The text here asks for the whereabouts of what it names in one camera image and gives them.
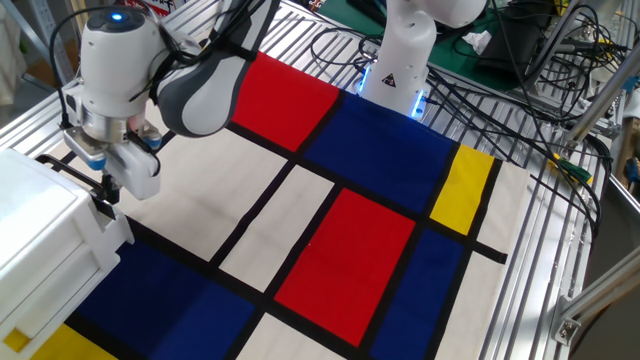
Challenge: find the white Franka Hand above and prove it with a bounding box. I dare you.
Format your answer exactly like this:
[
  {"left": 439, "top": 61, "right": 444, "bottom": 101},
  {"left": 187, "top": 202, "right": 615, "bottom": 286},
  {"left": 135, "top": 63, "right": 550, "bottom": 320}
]
[{"left": 59, "top": 82, "right": 163, "bottom": 206}]

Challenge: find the white plastic drawer cabinet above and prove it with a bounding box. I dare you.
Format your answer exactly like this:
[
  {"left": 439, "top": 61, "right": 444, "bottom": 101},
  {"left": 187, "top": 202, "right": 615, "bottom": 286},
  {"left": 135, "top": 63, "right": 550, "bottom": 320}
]
[{"left": 0, "top": 147, "right": 124, "bottom": 360}]

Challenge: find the perforated steel upright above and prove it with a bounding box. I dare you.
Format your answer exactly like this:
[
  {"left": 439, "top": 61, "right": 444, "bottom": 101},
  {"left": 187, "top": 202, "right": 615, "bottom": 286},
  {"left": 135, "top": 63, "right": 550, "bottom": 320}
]
[{"left": 27, "top": 0, "right": 75, "bottom": 85}]

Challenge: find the red white printed sign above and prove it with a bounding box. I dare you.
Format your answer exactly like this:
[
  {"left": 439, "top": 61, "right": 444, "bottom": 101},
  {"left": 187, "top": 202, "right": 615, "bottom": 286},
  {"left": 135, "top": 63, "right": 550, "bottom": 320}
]
[{"left": 122, "top": 0, "right": 176, "bottom": 19}]

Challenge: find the Mondrian colour block cloth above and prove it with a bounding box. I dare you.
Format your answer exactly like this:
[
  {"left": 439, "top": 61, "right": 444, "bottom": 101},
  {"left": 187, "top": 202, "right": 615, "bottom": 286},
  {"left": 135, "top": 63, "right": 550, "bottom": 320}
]
[{"left": 2, "top": 49, "right": 531, "bottom": 360}]

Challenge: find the crumpled white tissue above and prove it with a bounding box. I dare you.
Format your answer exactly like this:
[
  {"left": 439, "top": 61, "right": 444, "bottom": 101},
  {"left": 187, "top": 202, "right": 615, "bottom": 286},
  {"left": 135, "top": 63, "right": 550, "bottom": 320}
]
[{"left": 460, "top": 29, "right": 494, "bottom": 56}]

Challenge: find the black box device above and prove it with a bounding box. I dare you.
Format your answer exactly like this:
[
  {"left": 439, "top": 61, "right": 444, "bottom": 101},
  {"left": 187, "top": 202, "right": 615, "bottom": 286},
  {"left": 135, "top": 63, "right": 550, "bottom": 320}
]
[{"left": 474, "top": 12, "right": 550, "bottom": 85}]

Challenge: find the black cabinet carrying handle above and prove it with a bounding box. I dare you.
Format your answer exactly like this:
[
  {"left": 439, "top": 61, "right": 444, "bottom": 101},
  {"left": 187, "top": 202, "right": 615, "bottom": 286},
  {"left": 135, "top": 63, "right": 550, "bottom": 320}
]
[{"left": 34, "top": 153, "right": 105, "bottom": 197}]

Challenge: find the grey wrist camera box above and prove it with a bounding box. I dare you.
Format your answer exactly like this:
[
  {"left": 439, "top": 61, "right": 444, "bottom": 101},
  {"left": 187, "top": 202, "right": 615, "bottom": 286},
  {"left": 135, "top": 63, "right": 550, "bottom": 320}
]
[{"left": 63, "top": 126, "right": 109, "bottom": 172}]

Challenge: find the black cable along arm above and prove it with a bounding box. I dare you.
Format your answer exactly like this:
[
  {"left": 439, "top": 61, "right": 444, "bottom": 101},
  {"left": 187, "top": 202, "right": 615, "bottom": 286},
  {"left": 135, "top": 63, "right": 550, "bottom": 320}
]
[{"left": 48, "top": 0, "right": 261, "bottom": 130}]

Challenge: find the yellow green cable connector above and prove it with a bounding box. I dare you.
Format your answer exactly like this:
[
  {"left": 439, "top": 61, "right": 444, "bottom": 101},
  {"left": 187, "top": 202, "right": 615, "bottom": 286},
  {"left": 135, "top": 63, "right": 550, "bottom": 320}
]
[{"left": 547, "top": 152, "right": 595, "bottom": 186}]

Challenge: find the aluminium frame post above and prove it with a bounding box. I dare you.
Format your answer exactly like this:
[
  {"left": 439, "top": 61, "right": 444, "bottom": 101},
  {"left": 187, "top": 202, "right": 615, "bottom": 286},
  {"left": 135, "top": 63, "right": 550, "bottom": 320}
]
[{"left": 563, "top": 49, "right": 640, "bottom": 147}]

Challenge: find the aluminium beam with corner bracket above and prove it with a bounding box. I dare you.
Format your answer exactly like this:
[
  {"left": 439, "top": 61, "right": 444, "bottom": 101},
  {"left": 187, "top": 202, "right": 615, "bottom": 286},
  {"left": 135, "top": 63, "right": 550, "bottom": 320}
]
[{"left": 549, "top": 259, "right": 640, "bottom": 347}]

